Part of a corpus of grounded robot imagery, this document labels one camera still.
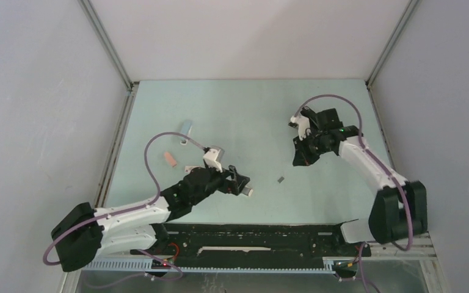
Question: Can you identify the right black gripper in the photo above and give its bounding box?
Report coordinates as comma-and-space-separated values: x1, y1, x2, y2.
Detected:
293, 132, 331, 167

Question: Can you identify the staple tray box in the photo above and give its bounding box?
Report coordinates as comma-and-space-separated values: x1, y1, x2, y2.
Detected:
241, 186, 253, 197

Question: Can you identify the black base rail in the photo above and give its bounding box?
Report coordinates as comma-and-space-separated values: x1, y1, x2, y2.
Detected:
147, 223, 371, 270

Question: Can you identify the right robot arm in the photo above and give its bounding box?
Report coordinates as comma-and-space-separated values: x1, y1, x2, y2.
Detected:
289, 106, 428, 255

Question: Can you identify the pink mini stapler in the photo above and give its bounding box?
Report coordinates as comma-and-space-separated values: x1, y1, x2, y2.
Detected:
164, 151, 178, 167

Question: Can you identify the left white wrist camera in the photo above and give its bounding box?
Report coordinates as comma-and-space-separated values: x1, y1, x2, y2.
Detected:
203, 146, 225, 173

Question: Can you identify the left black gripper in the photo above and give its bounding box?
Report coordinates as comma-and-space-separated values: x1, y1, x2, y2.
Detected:
191, 162, 249, 206

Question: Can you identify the white staple box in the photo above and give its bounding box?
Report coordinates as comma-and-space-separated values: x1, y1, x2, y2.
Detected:
184, 165, 197, 173

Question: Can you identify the light blue stapler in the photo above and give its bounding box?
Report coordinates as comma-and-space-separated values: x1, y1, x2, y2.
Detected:
180, 120, 193, 145

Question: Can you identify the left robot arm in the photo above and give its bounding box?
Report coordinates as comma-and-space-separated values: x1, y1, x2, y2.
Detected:
51, 165, 251, 272

